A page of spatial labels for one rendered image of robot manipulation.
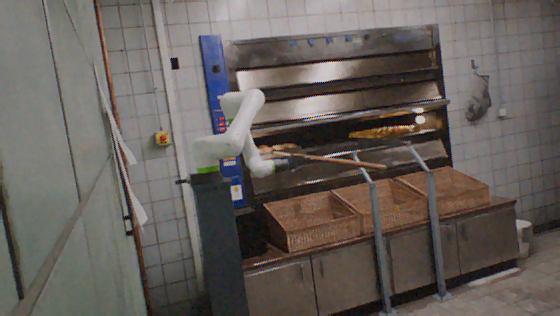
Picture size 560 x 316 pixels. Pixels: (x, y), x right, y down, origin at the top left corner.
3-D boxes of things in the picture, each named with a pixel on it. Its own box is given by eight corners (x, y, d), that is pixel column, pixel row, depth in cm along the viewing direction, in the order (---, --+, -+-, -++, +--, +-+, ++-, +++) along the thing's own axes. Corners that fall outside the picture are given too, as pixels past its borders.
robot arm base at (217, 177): (176, 189, 237) (174, 178, 236) (175, 186, 251) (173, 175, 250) (225, 180, 244) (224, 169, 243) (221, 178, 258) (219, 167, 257)
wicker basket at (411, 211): (333, 223, 368) (329, 189, 366) (392, 209, 387) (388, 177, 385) (364, 235, 323) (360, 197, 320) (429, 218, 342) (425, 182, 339)
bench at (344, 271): (217, 325, 343) (206, 251, 337) (473, 252, 420) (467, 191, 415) (235, 360, 290) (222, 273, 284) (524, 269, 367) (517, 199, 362)
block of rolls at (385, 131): (347, 138, 455) (346, 132, 455) (387, 131, 471) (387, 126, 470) (379, 138, 398) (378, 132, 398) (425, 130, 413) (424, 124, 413)
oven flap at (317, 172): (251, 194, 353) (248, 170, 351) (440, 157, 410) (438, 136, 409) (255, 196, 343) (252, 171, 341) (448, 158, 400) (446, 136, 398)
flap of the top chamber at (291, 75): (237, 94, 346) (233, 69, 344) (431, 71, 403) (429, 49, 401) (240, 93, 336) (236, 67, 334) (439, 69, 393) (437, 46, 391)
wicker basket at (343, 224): (266, 238, 351) (261, 203, 348) (332, 223, 368) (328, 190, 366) (288, 254, 305) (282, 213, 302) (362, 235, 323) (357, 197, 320)
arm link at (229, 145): (232, 143, 229) (262, 82, 265) (205, 146, 236) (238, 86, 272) (242, 161, 237) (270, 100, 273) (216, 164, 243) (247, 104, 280)
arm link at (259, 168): (254, 182, 280) (253, 166, 275) (248, 174, 291) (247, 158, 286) (275, 178, 284) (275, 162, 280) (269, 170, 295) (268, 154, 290)
